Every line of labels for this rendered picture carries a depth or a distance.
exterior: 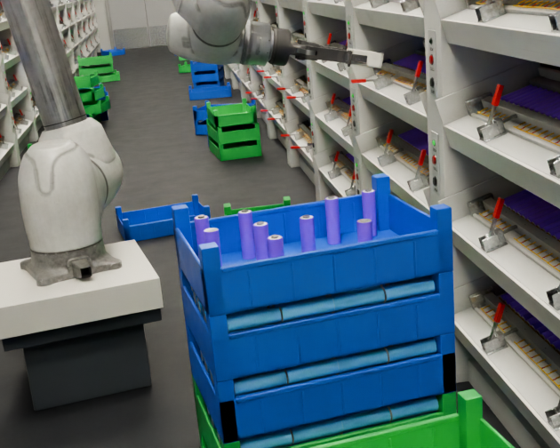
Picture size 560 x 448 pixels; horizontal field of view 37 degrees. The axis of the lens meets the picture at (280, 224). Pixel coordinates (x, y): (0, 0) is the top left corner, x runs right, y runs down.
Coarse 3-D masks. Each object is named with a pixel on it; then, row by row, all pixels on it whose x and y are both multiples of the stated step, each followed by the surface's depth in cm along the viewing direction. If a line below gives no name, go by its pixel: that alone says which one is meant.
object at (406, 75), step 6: (384, 66) 218; (390, 66) 215; (396, 66) 212; (384, 72) 220; (390, 72) 214; (396, 72) 208; (402, 72) 203; (408, 72) 200; (414, 72) 198; (402, 78) 203; (408, 78) 200; (414, 78) 195; (420, 78) 190; (426, 78) 188; (408, 84) 195; (420, 84) 192; (426, 84) 188
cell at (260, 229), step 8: (256, 224) 103; (264, 224) 103; (256, 232) 103; (264, 232) 103; (256, 240) 103; (264, 240) 103; (256, 248) 104; (264, 248) 103; (256, 256) 104; (264, 256) 104
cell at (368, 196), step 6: (366, 192) 114; (372, 192) 114; (366, 198) 114; (372, 198) 114; (366, 204) 114; (372, 204) 114; (366, 210) 114; (372, 210) 114; (366, 216) 114; (372, 216) 114; (372, 222) 115; (372, 228) 115; (372, 234) 115
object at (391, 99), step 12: (396, 48) 224; (408, 48) 224; (384, 60) 222; (396, 60) 225; (360, 72) 224; (372, 72) 225; (360, 84) 222; (372, 84) 214; (396, 84) 204; (372, 96) 212; (384, 96) 199; (396, 96) 193; (420, 96) 166; (384, 108) 205; (396, 108) 191; (408, 108) 180; (420, 108) 175; (408, 120) 185; (420, 120) 174
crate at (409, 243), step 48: (384, 192) 116; (192, 240) 112; (240, 240) 114; (288, 240) 116; (384, 240) 98; (432, 240) 99; (192, 288) 103; (240, 288) 94; (288, 288) 96; (336, 288) 97
